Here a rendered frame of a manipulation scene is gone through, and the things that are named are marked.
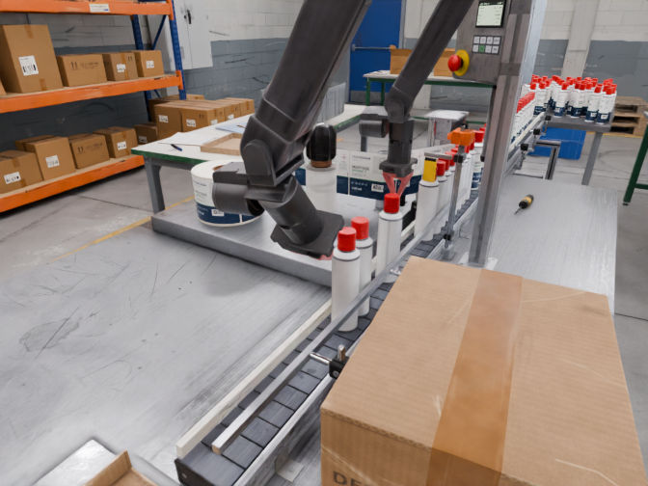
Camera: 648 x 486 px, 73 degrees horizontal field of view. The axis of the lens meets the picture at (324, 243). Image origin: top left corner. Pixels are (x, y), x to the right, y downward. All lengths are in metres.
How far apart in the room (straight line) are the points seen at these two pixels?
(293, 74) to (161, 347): 0.64
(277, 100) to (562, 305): 0.40
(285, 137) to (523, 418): 0.36
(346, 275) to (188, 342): 0.36
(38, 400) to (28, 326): 0.25
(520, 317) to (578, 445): 0.16
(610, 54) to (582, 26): 0.62
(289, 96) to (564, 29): 8.17
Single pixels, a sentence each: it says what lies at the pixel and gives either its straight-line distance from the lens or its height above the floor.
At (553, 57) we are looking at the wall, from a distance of 8.60.
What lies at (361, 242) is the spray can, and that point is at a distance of 0.82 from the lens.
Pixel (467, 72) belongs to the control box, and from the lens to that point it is 1.19.
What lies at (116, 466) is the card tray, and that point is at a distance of 0.74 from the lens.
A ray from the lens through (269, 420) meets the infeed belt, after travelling 0.71.
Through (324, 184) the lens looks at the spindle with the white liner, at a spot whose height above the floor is 1.03.
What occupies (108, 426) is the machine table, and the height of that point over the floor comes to 0.83.
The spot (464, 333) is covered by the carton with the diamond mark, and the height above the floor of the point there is 1.12.
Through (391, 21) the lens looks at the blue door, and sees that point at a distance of 8.98.
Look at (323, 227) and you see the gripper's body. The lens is 0.64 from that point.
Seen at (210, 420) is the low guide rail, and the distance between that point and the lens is 0.68.
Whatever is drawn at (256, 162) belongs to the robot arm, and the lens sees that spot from 0.53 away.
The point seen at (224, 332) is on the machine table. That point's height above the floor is 0.83.
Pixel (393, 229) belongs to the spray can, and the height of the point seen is 1.02.
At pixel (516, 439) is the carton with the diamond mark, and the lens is 0.40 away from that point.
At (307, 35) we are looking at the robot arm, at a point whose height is 1.40.
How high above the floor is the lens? 1.41
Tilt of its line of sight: 26 degrees down
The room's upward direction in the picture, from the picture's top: straight up
